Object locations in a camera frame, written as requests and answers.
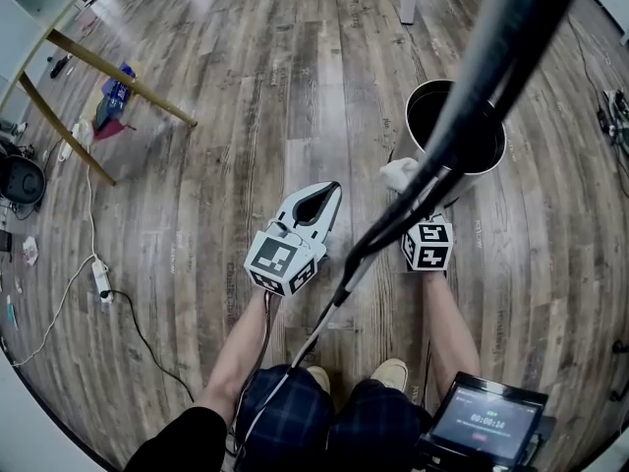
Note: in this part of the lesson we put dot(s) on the black mesh wastebasket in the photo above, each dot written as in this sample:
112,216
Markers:
5,240

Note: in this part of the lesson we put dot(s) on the person's left forearm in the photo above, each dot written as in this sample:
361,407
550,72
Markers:
236,357

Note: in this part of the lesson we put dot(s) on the teal flat packet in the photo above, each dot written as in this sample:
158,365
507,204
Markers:
12,312

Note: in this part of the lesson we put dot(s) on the small pale bottle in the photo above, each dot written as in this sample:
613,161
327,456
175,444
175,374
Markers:
17,285

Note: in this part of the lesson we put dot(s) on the person's black shirt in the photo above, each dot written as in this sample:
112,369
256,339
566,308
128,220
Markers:
182,440

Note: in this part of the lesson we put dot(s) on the person's right beige shoe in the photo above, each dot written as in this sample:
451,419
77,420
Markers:
390,374

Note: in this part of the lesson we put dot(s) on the black monitor screen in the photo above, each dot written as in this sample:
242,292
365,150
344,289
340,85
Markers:
484,423

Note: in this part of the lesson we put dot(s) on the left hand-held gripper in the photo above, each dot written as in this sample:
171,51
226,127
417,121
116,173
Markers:
275,258

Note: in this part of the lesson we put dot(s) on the dark red bag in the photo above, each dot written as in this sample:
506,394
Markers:
110,130

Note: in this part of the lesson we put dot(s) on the person's left beige shoe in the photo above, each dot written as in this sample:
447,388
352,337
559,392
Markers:
319,379

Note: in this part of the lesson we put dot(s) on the crumpled white wrapper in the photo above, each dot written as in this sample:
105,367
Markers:
30,250

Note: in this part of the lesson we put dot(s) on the person's beige shoe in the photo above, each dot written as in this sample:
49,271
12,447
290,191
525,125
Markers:
319,379
390,374

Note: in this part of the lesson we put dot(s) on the person's plaid trousers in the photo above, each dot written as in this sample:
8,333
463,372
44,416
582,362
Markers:
373,426

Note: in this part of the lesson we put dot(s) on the yellow round table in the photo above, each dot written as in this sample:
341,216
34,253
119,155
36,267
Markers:
123,79

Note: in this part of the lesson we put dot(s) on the white power strip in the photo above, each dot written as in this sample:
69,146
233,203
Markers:
81,133
101,278

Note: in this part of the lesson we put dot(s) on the metal trash bin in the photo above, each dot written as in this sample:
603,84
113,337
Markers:
474,182

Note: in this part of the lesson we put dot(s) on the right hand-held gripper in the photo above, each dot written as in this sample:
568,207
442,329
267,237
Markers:
430,246

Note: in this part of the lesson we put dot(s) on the person's right forearm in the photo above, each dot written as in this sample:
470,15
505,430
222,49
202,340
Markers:
449,332

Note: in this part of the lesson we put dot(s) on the white paper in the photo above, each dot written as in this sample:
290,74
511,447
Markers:
395,172

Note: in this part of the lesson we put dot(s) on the blue printed packet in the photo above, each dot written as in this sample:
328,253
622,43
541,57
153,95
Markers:
115,94

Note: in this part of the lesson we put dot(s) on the dark bottle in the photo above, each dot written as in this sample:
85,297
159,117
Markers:
60,66

